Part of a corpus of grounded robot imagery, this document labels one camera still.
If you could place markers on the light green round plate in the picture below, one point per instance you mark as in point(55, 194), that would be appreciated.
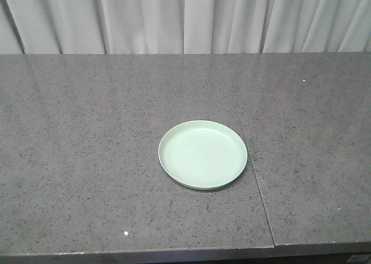
point(202, 155)

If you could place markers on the white pleated curtain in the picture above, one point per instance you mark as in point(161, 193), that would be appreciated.
point(184, 26)

